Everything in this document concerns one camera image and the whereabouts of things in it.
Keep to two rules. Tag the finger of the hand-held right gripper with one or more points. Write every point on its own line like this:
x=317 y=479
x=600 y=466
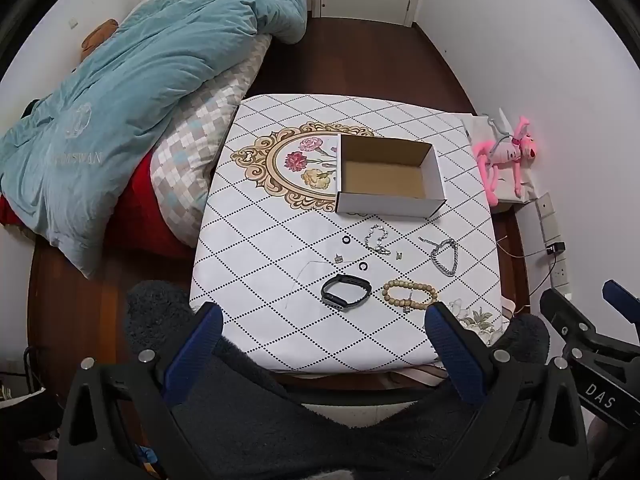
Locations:
x=565 y=317
x=622 y=296

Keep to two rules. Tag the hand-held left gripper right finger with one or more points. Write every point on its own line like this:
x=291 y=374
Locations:
x=450 y=347

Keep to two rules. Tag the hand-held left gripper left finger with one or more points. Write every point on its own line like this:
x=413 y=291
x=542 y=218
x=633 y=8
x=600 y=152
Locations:
x=197 y=342

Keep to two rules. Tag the black smart band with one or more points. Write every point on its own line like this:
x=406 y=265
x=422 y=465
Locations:
x=334 y=300

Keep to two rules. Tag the cardboard box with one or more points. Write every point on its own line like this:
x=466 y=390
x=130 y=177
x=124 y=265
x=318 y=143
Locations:
x=385 y=180

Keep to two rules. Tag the black charger plug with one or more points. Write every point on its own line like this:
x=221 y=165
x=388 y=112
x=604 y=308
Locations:
x=556 y=249

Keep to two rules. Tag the person's dark fleece pants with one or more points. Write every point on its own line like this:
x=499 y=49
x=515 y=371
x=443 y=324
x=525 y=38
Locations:
x=280 y=420

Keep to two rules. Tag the diamond patterned tablecloth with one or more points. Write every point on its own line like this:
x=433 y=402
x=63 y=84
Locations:
x=280 y=240

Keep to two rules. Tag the red blanket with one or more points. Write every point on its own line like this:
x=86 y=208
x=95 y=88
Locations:
x=145 y=210

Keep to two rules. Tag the pink plush toy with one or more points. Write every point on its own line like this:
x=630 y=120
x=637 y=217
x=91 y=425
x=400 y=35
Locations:
x=505 y=155

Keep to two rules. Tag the checkered pillow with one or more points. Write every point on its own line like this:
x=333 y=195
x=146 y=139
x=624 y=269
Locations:
x=200 y=145

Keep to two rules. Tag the teal quilt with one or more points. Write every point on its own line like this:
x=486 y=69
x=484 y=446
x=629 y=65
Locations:
x=125 y=100

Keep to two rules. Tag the brown plush toy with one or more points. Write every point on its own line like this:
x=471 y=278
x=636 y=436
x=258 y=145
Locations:
x=97 y=35

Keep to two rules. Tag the white wall socket strip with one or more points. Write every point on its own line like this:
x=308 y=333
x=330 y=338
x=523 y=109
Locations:
x=550 y=225

